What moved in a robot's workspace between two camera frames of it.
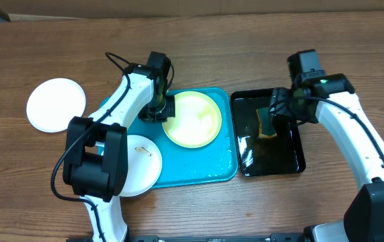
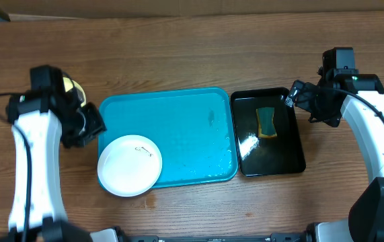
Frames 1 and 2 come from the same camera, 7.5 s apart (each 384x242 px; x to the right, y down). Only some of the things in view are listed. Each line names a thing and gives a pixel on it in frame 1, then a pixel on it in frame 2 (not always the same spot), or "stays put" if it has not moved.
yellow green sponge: [266, 128] stays put
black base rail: [275, 237] stays put
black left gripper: [170, 111] -> [97, 127]
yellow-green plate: [197, 121] -> [68, 84]
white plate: [144, 166] stays put
